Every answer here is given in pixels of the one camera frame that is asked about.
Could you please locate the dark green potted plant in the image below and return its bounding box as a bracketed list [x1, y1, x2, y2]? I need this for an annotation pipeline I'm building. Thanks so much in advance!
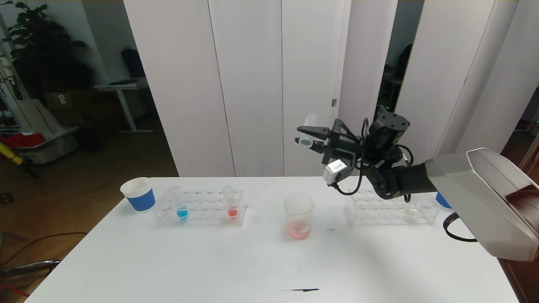
[2, 0, 95, 101]

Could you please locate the black backpack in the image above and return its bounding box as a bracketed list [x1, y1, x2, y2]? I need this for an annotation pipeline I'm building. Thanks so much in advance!
[122, 48, 146, 80]

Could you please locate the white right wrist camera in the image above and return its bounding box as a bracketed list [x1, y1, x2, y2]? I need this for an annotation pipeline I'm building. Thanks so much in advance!
[323, 159, 349, 184]

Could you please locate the white pigment test tube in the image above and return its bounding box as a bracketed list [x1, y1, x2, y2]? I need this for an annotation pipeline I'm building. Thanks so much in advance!
[405, 200, 422, 223]

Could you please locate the red pigment test tube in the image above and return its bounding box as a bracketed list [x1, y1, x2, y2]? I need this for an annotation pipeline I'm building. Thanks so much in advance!
[300, 114, 318, 149]
[223, 187, 239, 220]

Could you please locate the clear plastic test tube rack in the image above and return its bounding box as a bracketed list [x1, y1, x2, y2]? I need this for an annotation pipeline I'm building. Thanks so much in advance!
[155, 189, 249, 228]
[344, 189, 440, 226]

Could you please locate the clear plastic beaker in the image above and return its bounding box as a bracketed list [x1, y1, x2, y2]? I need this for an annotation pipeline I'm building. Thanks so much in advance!
[283, 194, 315, 241]

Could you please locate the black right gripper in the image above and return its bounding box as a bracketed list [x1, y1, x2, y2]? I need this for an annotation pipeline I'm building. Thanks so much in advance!
[294, 118, 363, 165]

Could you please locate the white mobile machine base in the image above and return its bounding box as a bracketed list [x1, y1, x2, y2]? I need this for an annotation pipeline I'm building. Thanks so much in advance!
[0, 40, 80, 165]

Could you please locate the yellow black tool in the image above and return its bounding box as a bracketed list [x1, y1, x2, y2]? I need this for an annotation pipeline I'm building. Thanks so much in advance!
[0, 141, 40, 179]

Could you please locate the blue pigment test tube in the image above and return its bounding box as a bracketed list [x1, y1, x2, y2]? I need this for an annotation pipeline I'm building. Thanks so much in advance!
[170, 187, 189, 224]

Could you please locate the red plastic item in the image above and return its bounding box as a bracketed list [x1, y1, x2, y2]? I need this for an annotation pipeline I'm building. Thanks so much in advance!
[0, 134, 46, 150]

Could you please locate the brown cardboard box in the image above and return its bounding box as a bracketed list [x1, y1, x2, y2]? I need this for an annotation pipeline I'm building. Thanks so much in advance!
[45, 92, 99, 125]

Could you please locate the grey metal stand leg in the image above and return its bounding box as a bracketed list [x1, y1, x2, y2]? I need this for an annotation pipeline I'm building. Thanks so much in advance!
[0, 260, 61, 278]

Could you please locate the black office chair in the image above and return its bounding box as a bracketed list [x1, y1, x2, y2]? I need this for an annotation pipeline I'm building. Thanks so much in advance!
[398, 44, 413, 80]

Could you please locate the white standing desk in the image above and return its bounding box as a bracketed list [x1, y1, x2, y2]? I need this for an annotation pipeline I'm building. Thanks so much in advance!
[95, 80, 154, 135]

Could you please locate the white folding partition screen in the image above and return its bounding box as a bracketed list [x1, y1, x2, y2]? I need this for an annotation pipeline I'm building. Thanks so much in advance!
[123, 0, 397, 178]
[377, 0, 539, 176]

